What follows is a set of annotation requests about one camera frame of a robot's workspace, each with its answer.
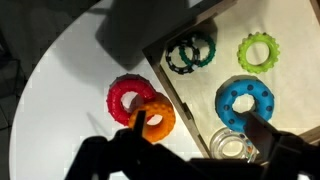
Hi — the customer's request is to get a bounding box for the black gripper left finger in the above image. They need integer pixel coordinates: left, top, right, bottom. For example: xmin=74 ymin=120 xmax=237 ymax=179
xmin=64 ymin=110 xmax=194 ymax=180

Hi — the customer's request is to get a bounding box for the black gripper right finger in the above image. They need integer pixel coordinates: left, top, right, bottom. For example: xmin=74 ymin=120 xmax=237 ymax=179
xmin=190 ymin=112 xmax=320 ymax=180

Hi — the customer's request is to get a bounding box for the orange ring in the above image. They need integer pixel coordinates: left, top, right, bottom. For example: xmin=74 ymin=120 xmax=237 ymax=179
xmin=128 ymin=100 xmax=177 ymax=144

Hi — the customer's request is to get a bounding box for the wooden slatted tray box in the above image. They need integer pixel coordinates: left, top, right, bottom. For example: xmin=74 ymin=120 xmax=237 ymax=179
xmin=143 ymin=0 xmax=320 ymax=159

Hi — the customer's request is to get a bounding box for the clear transparent ring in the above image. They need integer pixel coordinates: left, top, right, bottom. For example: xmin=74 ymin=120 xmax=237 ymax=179
xmin=209 ymin=126 xmax=258 ymax=163

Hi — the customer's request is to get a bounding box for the blue ring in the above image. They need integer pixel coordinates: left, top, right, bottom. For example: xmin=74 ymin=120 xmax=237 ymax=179
xmin=215 ymin=78 xmax=276 ymax=132

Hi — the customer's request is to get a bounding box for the red ring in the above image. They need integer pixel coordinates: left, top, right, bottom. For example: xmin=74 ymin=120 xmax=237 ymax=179
xmin=106 ymin=76 xmax=158 ymax=127

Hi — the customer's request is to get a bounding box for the light green ring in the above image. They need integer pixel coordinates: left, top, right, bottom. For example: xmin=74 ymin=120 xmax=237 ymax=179
xmin=236 ymin=31 xmax=281 ymax=75

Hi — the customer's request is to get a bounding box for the dark green ring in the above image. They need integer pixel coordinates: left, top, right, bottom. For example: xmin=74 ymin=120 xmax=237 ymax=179
xmin=178 ymin=32 xmax=217 ymax=68

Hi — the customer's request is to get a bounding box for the black and white ring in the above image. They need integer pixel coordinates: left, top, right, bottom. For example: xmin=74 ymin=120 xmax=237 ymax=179
xmin=165 ymin=40 xmax=201 ymax=76

